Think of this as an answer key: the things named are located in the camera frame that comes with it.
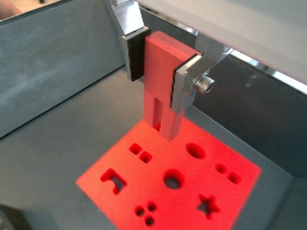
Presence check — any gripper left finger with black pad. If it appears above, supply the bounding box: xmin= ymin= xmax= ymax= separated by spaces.
xmin=111 ymin=0 xmax=151 ymax=81

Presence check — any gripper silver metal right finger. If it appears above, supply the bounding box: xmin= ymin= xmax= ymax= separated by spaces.
xmin=171 ymin=33 xmax=232 ymax=114

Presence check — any red double-square peg block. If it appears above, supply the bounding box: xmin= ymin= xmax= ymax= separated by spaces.
xmin=144 ymin=31 xmax=197 ymax=141

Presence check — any red shape-hole board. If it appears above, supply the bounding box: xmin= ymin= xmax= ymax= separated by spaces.
xmin=76 ymin=120 xmax=261 ymax=230

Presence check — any black curved regrasp stand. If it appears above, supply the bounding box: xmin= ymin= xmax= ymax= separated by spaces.
xmin=0 ymin=205 xmax=32 ymax=230

